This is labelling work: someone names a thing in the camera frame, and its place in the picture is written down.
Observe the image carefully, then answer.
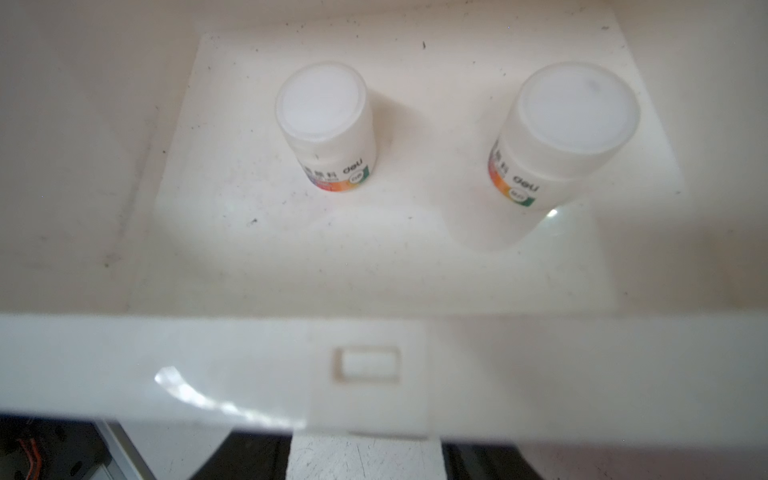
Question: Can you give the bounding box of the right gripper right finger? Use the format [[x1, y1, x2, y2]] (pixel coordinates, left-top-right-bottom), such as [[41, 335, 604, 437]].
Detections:
[[441, 442, 532, 480]]

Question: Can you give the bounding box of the white drawer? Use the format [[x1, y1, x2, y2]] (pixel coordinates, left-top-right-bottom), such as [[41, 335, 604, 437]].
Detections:
[[1, 1, 767, 448]]

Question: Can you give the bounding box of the white paint can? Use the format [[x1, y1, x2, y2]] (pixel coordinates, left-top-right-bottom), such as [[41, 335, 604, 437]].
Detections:
[[275, 61, 378, 193], [487, 62, 641, 210]]

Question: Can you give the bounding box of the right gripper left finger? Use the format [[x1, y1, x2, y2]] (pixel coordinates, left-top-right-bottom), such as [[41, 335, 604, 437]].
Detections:
[[206, 431, 292, 480]]

